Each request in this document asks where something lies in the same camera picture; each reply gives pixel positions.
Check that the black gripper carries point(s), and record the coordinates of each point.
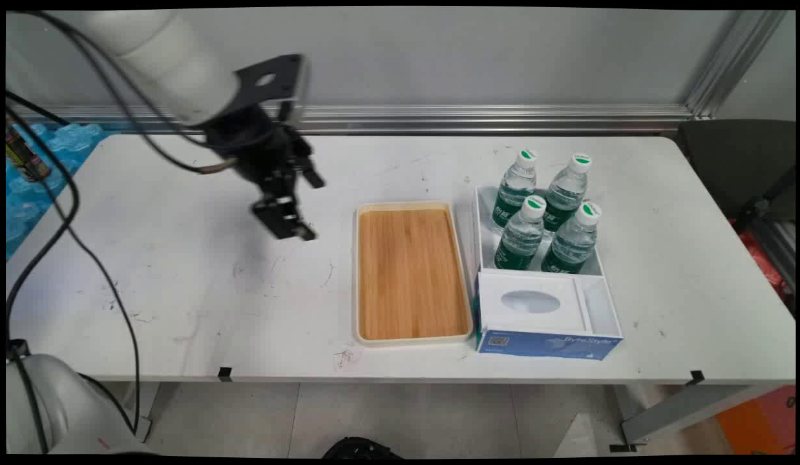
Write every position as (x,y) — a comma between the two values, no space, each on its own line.
(258,145)

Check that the water bottle with green label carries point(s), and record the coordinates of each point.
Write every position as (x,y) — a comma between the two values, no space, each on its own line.
(565,194)
(515,190)
(519,242)
(573,245)

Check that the bamboo tray with cream rim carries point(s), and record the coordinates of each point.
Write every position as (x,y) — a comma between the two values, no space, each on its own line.
(410,274)

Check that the white table leg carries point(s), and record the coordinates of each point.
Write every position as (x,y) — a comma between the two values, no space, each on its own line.
(678,410)
(156,407)

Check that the blue bubble wrap sheet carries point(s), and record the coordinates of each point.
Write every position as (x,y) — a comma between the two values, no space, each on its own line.
(38,206)

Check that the black round floor object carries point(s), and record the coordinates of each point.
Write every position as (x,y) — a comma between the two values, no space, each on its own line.
(361,449)

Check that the dark printed can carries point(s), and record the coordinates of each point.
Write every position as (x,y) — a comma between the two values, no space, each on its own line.
(26,158)

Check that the white box with blue side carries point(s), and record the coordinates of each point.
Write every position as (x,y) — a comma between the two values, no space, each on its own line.
(545,316)

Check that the red bag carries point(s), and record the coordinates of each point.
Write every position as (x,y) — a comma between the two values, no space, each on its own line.
(762,258)

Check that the orange box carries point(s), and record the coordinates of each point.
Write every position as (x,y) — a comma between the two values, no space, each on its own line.
(762,423)

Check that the black wrist camera mount plate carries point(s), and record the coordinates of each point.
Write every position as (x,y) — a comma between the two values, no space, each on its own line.
(280,74)

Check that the horizontal aluminium frame rail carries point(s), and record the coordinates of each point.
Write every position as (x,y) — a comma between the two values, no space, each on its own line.
(471,119)

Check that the slanted aluminium frame post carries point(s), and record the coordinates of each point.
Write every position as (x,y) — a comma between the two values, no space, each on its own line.
(729,64)

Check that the aluminium side frame bar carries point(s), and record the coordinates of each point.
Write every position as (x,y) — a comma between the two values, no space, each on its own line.
(776,242)

